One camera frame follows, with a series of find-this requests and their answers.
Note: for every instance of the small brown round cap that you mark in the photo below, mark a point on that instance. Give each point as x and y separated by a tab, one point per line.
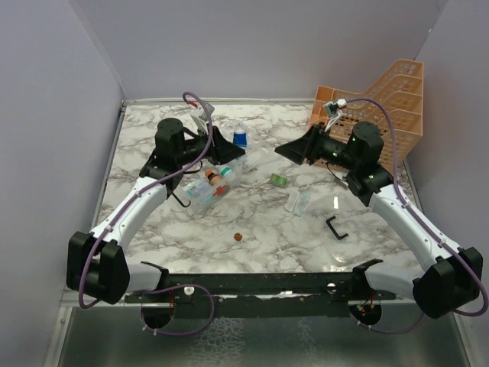
238	236

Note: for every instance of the clear plastic box lid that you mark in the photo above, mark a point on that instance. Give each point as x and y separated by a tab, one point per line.
331	218

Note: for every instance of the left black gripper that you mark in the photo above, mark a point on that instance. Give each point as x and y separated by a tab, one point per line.
221	150

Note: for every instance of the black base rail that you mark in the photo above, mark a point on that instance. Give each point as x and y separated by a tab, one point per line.
261	295

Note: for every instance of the white blue small bottle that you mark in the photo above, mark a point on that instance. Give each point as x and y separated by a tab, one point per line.
240	137

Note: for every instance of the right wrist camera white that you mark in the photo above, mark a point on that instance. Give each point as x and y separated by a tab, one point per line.
333	110

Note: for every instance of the brown orange-cap medicine bottle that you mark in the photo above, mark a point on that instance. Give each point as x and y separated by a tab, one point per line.
212	177

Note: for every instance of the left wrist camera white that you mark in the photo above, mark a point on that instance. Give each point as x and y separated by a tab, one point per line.
199	117

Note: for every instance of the clear plastic medicine box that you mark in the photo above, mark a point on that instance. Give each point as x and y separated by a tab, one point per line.
223	188

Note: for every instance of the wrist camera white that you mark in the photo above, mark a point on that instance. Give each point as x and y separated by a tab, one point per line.
199	117
333	110

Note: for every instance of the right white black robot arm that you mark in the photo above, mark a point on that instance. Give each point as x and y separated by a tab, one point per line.
450	276

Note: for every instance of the white blue gauze packet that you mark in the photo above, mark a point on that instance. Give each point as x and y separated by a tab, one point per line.
197	188

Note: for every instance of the green small packet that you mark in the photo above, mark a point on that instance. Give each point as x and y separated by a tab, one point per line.
278	180

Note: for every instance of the black box handle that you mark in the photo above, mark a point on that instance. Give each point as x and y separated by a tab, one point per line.
184	204

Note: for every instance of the small clear teal packet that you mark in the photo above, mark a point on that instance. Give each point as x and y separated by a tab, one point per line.
297	203

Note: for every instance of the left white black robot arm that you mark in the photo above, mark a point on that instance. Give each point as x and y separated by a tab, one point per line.
96	262

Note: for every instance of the orange plastic file organizer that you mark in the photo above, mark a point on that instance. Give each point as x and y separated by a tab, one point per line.
394	102

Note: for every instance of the white green-label medicine bottle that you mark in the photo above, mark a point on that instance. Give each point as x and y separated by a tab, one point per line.
225	171

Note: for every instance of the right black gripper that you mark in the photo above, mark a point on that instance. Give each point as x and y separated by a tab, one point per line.
306	147

